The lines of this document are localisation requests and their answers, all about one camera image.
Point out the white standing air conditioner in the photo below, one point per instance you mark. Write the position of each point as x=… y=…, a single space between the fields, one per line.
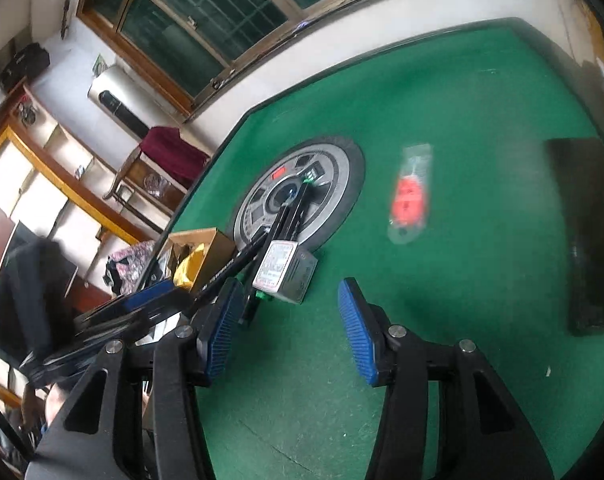
x=114 y=95

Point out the round grey table centre panel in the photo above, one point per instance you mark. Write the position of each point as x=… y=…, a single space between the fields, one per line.
x=332 y=170

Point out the small white carton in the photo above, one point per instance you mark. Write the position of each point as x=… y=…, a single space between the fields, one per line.
x=282 y=267

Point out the black bag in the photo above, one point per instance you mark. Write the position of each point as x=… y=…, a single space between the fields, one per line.
x=24 y=62

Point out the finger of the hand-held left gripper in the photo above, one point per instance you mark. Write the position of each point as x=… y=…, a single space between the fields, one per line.
x=107 y=332
x=149 y=296

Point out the red blister packet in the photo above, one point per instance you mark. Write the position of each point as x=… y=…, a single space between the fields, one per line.
x=409 y=197

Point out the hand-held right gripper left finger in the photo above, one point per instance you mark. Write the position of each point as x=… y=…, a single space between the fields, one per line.
x=222 y=330

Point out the carved wooden chair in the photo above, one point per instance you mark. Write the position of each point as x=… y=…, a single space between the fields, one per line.
x=154 y=185

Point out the maroon cloth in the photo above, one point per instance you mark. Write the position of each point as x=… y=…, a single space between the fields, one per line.
x=172 y=155

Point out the black flat box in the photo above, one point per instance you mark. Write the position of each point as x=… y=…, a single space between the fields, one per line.
x=586 y=235

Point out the wooden shelf cabinet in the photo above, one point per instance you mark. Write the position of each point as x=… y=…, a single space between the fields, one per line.
x=77 y=195

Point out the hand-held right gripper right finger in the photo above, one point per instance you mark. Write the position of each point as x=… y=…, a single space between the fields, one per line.
x=357 y=332

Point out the cardboard box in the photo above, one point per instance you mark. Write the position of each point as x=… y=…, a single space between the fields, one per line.
x=222 y=252

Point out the pile of clothes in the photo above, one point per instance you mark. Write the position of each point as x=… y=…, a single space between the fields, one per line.
x=132 y=265

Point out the black television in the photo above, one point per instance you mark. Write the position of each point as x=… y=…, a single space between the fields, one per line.
x=2 y=300

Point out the barred window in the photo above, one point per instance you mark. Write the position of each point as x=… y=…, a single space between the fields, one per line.
x=192 y=35

